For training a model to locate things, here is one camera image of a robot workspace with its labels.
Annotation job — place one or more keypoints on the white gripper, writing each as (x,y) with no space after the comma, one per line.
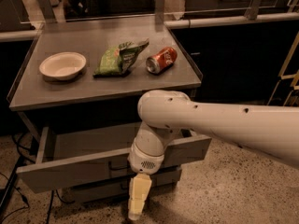
(144,162)

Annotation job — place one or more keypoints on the grey top drawer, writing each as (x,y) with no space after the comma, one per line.
(67,160)

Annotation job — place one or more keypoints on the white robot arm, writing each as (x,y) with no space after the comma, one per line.
(269,130)

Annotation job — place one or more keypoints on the grey drawer cabinet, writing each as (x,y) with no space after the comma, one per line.
(87,102)

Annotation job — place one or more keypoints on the red soda can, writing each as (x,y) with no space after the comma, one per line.
(162,60)

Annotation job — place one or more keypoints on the black tripod leg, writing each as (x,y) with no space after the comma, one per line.
(5,193)

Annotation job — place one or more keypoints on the green chip bag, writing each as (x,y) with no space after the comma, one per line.
(117,60)

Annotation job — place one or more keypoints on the white bowl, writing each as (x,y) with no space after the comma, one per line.
(63,66)

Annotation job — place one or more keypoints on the white horizontal rail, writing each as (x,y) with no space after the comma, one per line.
(224,21)

